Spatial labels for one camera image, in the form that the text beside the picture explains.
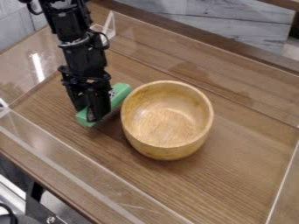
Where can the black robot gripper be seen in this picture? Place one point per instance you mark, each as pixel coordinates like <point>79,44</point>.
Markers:
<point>84,76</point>

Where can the green rectangular block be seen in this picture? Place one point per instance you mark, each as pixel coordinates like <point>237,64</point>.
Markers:
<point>117,94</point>

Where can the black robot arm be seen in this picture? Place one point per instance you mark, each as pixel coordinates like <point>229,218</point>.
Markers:
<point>69,21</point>

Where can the brown wooden bowl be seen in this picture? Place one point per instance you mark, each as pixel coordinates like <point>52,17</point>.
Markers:
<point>167,117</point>

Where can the clear acrylic tray wall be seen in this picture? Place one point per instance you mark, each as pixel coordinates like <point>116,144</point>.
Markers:
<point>104,197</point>

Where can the black table leg bracket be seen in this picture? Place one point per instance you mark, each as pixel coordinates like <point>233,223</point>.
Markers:
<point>35,209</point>

